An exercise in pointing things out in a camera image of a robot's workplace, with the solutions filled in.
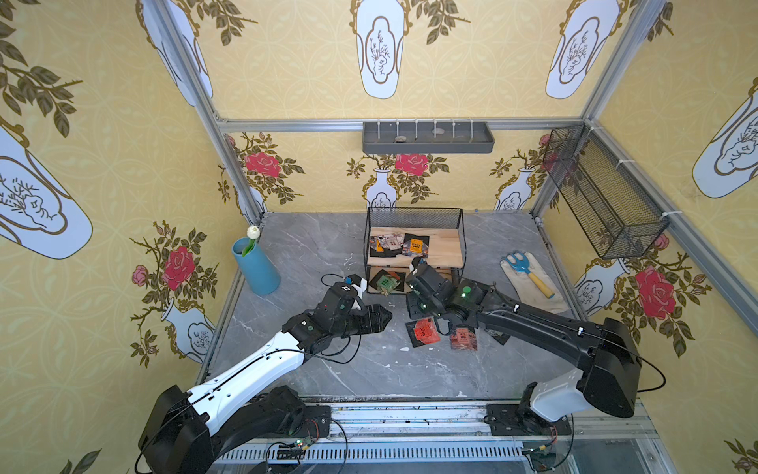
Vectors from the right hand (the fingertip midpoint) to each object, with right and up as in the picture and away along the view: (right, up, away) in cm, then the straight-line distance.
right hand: (404, 307), depth 80 cm
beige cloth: (+43, +1, +18) cm, 47 cm away
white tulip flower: (-39, +20, -3) cm, 44 cm away
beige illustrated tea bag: (-5, +17, +10) cm, 21 cm away
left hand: (-6, -3, -2) cm, 7 cm away
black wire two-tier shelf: (+14, +17, +12) cm, 26 cm away
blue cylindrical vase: (-43, +10, +7) cm, 44 cm away
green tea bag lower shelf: (-5, +4, +18) cm, 19 cm away
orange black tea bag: (+4, +17, +10) cm, 20 cm away
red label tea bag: (+7, -12, +15) cm, 20 cm away
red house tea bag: (+19, -11, +8) cm, 23 cm away
